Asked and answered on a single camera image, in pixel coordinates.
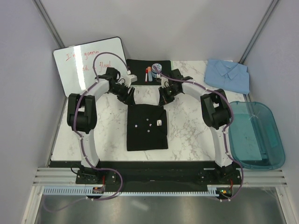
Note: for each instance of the black mat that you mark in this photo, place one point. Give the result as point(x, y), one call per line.
point(138, 68)

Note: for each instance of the white dry erase board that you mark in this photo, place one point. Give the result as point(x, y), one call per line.
point(77, 64)

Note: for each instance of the blue shirt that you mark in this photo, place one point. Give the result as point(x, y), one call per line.
point(227, 75)

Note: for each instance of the aluminium rail frame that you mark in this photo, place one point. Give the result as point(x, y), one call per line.
point(64, 177)

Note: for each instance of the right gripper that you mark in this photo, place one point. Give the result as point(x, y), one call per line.
point(164, 99)

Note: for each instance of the light blue cable duct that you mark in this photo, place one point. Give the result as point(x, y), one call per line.
point(101, 191)

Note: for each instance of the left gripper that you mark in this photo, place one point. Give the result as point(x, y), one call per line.
point(128, 99)

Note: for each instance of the red marker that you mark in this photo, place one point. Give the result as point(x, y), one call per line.
point(146, 75)

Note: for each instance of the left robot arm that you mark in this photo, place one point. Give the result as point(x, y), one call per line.
point(82, 118)

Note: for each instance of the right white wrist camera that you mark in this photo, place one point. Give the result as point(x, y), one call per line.
point(164, 82)

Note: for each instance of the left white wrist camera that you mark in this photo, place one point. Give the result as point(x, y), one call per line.
point(130, 78)

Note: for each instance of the blue lidded jar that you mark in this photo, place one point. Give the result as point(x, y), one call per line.
point(156, 69)

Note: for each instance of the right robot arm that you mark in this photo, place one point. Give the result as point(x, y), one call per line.
point(216, 111)

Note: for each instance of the teal transparent plastic bin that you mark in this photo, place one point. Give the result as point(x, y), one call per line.
point(254, 137)

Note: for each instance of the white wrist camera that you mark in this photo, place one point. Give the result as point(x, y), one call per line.
point(130, 78)
point(164, 82)

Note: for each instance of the black long sleeve shirt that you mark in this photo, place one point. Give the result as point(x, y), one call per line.
point(147, 128)

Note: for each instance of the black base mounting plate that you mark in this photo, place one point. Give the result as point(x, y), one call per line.
point(154, 176)

